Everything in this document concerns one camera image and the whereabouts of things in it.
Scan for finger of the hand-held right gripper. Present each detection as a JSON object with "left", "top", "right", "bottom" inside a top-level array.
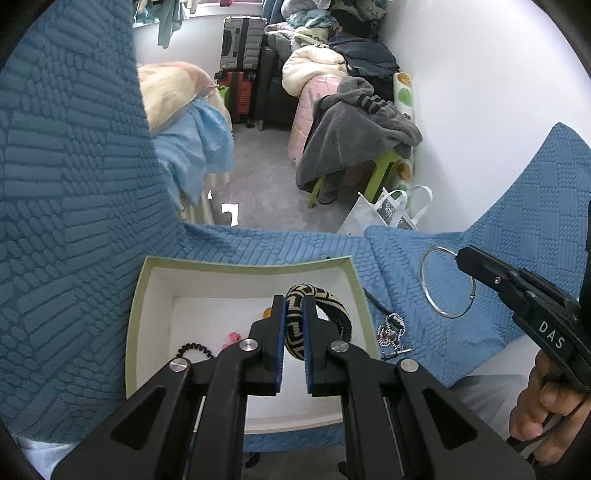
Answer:
[
  {"left": 459, "top": 246, "right": 527, "bottom": 278},
  {"left": 455, "top": 257, "right": 521, "bottom": 315}
]

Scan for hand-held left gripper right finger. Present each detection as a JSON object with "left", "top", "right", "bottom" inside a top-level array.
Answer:
[{"left": 302, "top": 293, "right": 536, "bottom": 480}]

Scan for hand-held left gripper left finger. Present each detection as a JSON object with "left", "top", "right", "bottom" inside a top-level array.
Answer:
[{"left": 51, "top": 294, "right": 284, "bottom": 480}]

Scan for beige black woven bangle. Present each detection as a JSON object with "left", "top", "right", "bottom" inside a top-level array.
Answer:
[{"left": 283, "top": 284, "right": 354, "bottom": 363}]

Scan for silver ring bangle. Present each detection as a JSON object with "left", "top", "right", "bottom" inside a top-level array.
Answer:
[{"left": 419, "top": 246, "right": 478, "bottom": 319}]

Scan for black spiral hair tie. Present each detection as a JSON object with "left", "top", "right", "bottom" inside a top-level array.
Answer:
[{"left": 175, "top": 342, "right": 215, "bottom": 361}]

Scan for light green cardboard box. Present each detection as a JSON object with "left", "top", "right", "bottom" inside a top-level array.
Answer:
[{"left": 124, "top": 256, "right": 376, "bottom": 435}]

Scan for person's right hand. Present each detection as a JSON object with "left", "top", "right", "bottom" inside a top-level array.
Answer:
[{"left": 510, "top": 353, "right": 591, "bottom": 443}]

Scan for blue textured chair cover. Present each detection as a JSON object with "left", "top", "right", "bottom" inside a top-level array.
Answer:
[
  {"left": 0, "top": 0, "right": 384, "bottom": 453},
  {"left": 365, "top": 122, "right": 591, "bottom": 388}
]

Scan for person's right leg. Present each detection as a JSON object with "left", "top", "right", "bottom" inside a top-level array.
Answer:
[{"left": 450, "top": 335, "right": 550, "bottom": 444}]

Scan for white tote bag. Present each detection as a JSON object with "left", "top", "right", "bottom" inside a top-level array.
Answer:
[{"left": 337, "top": 185, "right": 435, "bottom": 236}]

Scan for green stool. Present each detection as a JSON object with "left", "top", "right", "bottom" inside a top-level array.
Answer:
[{"left": 307, "top": 150, "right": 402, "bottom": 208}]

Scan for white dotted board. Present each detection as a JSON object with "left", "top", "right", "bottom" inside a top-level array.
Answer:
[{"left": 392, "top": 71, "right": 416, "bottom": 195}]

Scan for grey fleece blanket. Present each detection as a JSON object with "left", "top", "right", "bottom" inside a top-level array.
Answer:
[{"left": 295, "top": 76, "right": 423, "bottom": 204}]

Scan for light blue blanket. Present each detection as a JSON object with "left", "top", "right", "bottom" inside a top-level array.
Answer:
[{"left": 154, "top": 99, "right": 236, "bottom": 206}]

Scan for pink quilt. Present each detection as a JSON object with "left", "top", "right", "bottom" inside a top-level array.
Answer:
[{"left": 287, "top": 76, "right": 345, "bottom": 164}]

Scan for red suitcase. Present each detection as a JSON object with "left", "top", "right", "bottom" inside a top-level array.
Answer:
[{"left": 226, "top": 70, "right": 259, "bottom": 123}]

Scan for dark navy clothes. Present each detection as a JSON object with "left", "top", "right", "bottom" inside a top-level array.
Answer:
[{"left": 328, "top": 34, "right": 400, "bottom": 77}]

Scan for cream duvet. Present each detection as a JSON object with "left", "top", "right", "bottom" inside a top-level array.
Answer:
[{"left": 283, "top": 46, "right": 349, "bottom": 97}]

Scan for peach pillow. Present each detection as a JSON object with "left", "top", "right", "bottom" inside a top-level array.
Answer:
[{"left": 137, "top": 61, "right": 217, "bottom": 134}]

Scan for grey suitcase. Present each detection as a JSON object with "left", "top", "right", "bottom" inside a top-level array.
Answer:
[{"left": 221, "top": 16, "right": 267, "bottom": 71}]

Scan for pile of mixed clothes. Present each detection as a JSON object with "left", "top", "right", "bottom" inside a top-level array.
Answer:
[{"left": 265, "top": 0, "right": 389, "bottom": 47}]

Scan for teal hanging garment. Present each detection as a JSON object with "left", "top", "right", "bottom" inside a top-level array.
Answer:
[{"left": 157, "top": 0, "right": 185, "bottom": 49}]

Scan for silver bead chain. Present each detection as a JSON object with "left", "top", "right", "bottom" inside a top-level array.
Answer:
[{"left": 378, "top": 313, "right": 411, "bottom": 361}]

